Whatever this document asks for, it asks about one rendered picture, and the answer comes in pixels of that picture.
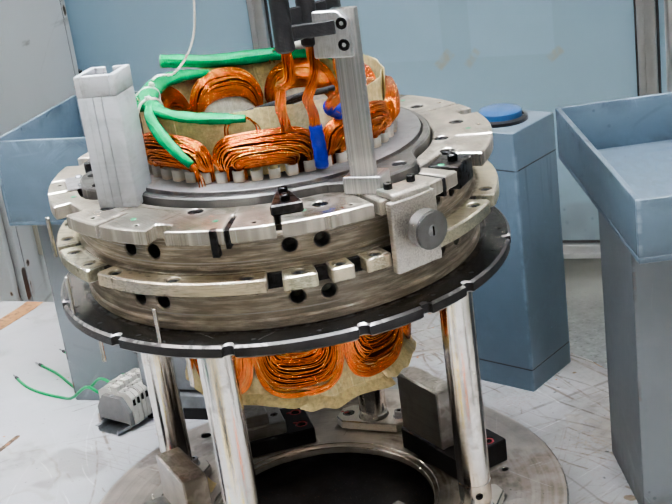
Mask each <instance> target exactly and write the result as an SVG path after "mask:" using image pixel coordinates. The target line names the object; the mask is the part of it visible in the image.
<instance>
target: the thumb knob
mask: <svg viewBox="0 0 672 504"><path fill-rule="evenodd" d="M446 234H447V220H446V218H445V216H444V214H443V213H442V212H440V211H438V210H434V209H431V208H427V207H426V208H421V209H419V210H418V211H416V212H415V213H414V214H413V215H412V217H411V219H410V221H409V224H408V237H409V239H410V241H411V243H412V244H413V245H415V246H417V247H420V248H423V249H426V250H432V249H435V248H437V247H438V246H439V245H440V244H441V243H442V242H443V240H444V239H445V237H446Z"/></svg>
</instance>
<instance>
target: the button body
mask: <svg viewBox="0 0 672 504"><path fill-rule="evenodd" d="M522 111H525V112H527V113H528V120H526V121H525V122H523V123H520V124H517V125H514V126H509V127H501V128H492V131H493V143H494V145H493V151H492V153H491V155H490V157H489V158H488V161H489V162H490V163H491V164H492V165H493V166H494V168H495V170H496V172H497V174H498V181H499V197H498V200H497V202H496V204H495V207H496V208H498V209H499V210H500V211H501V212H502V213H503V215H504V216H505V217H506V219H507V221H508V223H509V226H510V233H511V244H510V251H509V254H508V256H507V258H506V260H505V262H504V263H503V265H502V266H501V267H500V269H499V270H498V271H497V272H496V273H495V274H494V275H493V276H492V277H491V278H490V279H489V280H488V281H487V282H485V283H484V284H483V285H482V286H481V287H479V288H478V289H477V290H475V291H474V292H472V293H473V304H474V314H475V324H476V334H477V344H478V355H479V365H480V375H481V380H485V381H489V382H493V383H498V384H502V385H506V386H510V387H515V388H519V389H523V390H528V391H532V392H535V391H536V390H537V389H538V388H539V387H541V386H542V385H543V384H544V383H545V382H547V381H548V380H549V379H550V378H552V377H553V376H554V375H555V374H556V373H558V372H559V371H560V370H561V369H563V368H564V367H565V366H566V365H567V364H569V363H570V362H571V357H570V342H569V328H568V313H567V299H566V284H565V270H564V256H563V241H562V227H561V212H560V198H559V183H558V169H557V154H556V140H555V126H554V113H553V112H543V111H529V110H522Z"/></svg>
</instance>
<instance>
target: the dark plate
mask: <svg viewBox="0 0 672 504"><path fill-rule="evenodd" d="M256 480H257V486H258V492H259V498H260V503H261V504H393V503H395V502H396V501H398V500H399V501H401V502H403V503H405V504H434V492H433V489H432V487H431V485H430V483H429V482H428V481H427V479H426V478H425V477H424V476H423V475H422V474H421V473H420V472H418V471H417V470H415V469H413V468H411V467H408V466H405V465H402V464H398V463H395V462H390V461H386V460H379V459H371V458H332V459H323V460H316V461H311V462H306V463H301V464H297V465H293V466H290V467H286V468H283V469H280V470H277V471H275V472H272V473H270V474H267V475H265V476H263V477H261V478H259V479H256Z"/></svg>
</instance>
